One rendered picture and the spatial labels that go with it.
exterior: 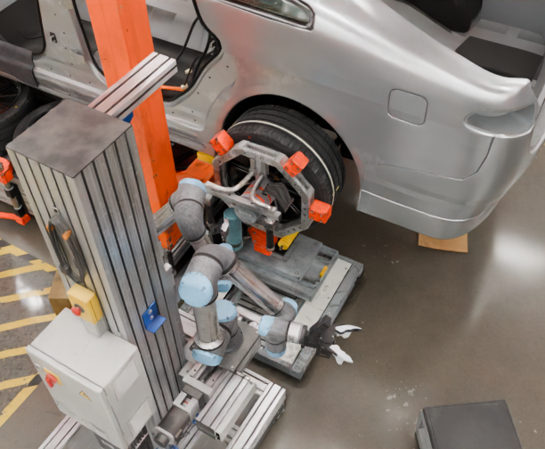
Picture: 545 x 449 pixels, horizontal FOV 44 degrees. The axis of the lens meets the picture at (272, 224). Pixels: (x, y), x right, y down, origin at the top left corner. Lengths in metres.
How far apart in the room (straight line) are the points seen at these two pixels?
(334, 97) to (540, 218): 2.06
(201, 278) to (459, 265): 2.31
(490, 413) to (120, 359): 1.76
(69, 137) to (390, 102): 1.46
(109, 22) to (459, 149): 1.50
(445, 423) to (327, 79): 1.64
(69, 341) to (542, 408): 2.44
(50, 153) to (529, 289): 3.07
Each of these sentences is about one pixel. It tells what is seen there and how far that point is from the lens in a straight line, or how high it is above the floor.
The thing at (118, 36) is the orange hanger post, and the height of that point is 1.81.
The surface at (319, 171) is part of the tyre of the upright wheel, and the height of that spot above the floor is 1.04.
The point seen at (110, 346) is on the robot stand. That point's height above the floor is 1.23.
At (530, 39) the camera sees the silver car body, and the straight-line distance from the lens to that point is 4.52.
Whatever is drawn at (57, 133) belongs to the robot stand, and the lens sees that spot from 1.98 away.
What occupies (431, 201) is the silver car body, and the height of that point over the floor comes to 0.99.
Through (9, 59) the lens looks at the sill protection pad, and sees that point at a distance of 4.45.
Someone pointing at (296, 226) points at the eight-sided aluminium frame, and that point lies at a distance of 3.37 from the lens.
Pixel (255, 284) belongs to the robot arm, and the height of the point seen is 1.29.
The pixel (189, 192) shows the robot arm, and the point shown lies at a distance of 2.69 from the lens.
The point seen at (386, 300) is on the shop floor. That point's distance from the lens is 4.01.
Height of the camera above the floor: 3.25
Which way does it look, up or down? 48 degrees down
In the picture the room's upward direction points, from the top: 2 degrees counter-clockwise
